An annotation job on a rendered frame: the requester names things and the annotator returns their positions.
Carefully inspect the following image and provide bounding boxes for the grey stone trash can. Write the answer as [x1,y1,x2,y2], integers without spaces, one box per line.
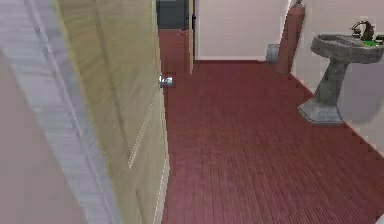
[265,43,281,65]

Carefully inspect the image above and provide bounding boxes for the silver round door knob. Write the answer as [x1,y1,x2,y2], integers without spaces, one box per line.
[158,74,174,89]

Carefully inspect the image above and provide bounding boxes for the tan narrow room door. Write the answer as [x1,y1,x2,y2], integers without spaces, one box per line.
[187,0,196,75]

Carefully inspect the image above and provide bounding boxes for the tan wooden room door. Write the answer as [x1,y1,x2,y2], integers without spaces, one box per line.
[49,0,171,224]

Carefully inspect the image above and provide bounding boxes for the red brown tall cylinder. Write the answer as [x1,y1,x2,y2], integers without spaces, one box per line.
[275,0,306,76]

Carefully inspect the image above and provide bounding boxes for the grey stone pedestal sink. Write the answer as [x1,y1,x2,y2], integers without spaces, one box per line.
[297,33,384,125]

